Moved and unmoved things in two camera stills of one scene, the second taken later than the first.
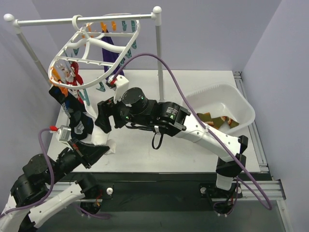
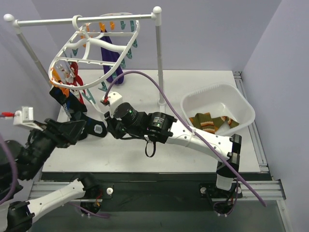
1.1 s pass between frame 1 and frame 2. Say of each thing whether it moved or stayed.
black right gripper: moved
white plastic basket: stayed
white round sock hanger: stayed
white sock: moved
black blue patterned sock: stayed
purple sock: stayed
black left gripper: moved
